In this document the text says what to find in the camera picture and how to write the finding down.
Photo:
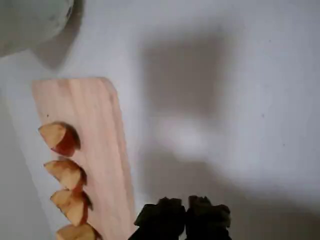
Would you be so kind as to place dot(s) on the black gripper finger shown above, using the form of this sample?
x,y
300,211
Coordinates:
x,y
207,222
162,220

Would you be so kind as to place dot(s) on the light wooden cutting board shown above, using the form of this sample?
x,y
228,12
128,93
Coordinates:
x,y
100,125

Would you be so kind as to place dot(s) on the red-skinned apple slice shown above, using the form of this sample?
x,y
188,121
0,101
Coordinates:
x,y
71,206
66,173
75,233
58,137

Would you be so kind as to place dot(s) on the white ceramic bowl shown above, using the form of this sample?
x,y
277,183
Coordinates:
x,y
27,22

